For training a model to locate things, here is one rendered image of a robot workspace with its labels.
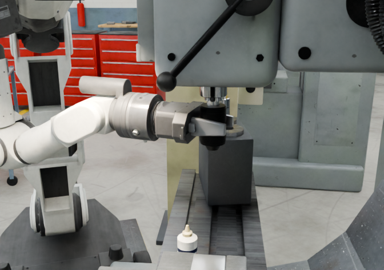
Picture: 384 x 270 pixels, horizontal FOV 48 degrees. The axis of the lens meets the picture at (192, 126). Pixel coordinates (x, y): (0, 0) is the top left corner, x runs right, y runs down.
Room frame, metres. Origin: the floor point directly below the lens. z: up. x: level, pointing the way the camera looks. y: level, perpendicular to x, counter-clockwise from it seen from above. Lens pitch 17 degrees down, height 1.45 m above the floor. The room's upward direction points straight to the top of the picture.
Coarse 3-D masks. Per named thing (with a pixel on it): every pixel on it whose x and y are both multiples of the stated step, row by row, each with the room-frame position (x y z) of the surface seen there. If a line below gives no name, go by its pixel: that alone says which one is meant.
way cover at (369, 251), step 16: (368, 208) 0.85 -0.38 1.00; (352, 224) 0.87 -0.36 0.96; (368, 224) 0.82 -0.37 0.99; (336, 240) 0.87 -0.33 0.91; (352, 240) 0.83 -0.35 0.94; (368, 240) 0.78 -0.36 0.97; (320, 256) 0.86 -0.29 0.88; (336, 256) 0.83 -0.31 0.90; (352, 256) 0.79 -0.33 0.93; (368, 256) 0.75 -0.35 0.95
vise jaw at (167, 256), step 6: (168, 252) 0.67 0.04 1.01; (174, 252) 0.67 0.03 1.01; (180, 252) 0.67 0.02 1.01; (186, 252) 0.67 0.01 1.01; (162, 258) 0.65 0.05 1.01; (168, 258) 0.65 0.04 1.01; (174, 258) 0.65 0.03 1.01; (180, 258) 0.65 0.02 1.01; (186, 258) 0.65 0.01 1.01; (192, 258) 0.65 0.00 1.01; (162, 264) 0.63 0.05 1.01; (168, 264) 0.63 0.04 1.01; (174, 264) 0.63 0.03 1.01; (180, 264) 0.63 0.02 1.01; (186, 264) 0.63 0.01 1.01
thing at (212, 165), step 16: (240, 128) 1.12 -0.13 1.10; (224, 144) 1.07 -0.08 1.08; (240, 144) 1.07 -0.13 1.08; (208, 160) 1.06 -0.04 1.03; (224, 160) 1.07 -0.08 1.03; (240, 160) 1.07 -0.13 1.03; (208, 176) 1.06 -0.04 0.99; (224, 176) 1.07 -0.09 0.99; (240, 176) 1.07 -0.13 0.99; (208, 192) 1.06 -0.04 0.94; (224, 192) 1.07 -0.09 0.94; (240, 192) 1.07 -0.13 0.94
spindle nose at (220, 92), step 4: (200, 88) 0.74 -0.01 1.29; (204, 88) 0.73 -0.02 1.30; (208, 88) 0.72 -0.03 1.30; (216, 88) 0.72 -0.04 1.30; (220, 88) 0.72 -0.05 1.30; (224, 88) 0.73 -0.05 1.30; (200, 92) 0.74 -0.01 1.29; (204, 92) 0.73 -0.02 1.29; (208, 92) 0.72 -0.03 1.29; (216, 92) 0.72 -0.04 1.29; (220, 92) 0.72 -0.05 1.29; (224, 92) 0.73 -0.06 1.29; (204, 96) 0.73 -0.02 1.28; (208, 96) 0.72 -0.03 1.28; (216, 96) 0.72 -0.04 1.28; (220, 96) 0.72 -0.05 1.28; (224, 96) 0.73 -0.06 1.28
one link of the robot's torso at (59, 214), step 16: (80, 144) 1.31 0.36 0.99; (48, 160) 1.33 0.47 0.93; (64, 160) 1.33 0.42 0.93; (80, 160) 1.32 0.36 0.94; (32, 176) 1.28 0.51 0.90; (48, 176) 1.34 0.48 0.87; (64, 176) 1.35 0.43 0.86; (48, 192) 1.37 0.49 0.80; (64, 192) 1.39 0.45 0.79; (48, 208) 1.34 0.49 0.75; (64, 208) 1.35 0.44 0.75; (80, 208) 1.41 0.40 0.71; (48, 224) 1.35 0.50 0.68; (64, 224) 1.37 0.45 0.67; (80, 224) 1.40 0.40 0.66
